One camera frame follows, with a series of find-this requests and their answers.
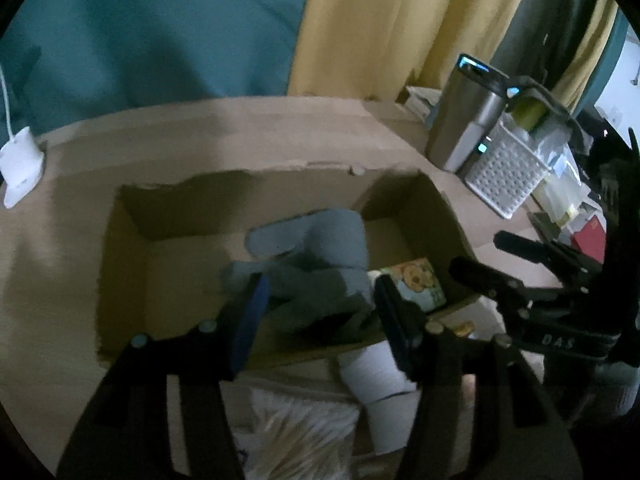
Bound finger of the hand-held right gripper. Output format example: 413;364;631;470
449;256;591;323
494;230;603;291

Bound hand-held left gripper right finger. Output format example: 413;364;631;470
372;274;586;480

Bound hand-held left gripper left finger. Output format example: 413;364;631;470
55;272;273;480

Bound cardboard box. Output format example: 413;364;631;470
95;167;501;376

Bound grey green cloth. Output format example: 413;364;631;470
220;208;373;336

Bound cotton swab bag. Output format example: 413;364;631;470
247;387;361;480

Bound black flat object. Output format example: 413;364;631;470
527;210;568;241

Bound cartoon printed packet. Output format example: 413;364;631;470
367;257;447;313

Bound red box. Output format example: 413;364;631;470
572;215;607;261

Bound white perforated basket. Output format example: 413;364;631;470
464;122;551;219

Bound clear plastic bags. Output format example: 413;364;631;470
530;120;593;221

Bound yellow green bottle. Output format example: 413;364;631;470
512;97;546;128

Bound steel tumbler black lid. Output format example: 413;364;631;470
425;65;508;173

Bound white papers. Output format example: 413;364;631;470
404;85;442;117

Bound dark green curtain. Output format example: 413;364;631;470
492;0;628;116

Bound yellow curtain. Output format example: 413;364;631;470
287;0;621;111

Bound white desk lamp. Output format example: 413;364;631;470
0;62;46;209

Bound teal curtain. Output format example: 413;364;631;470
0;0;313;136

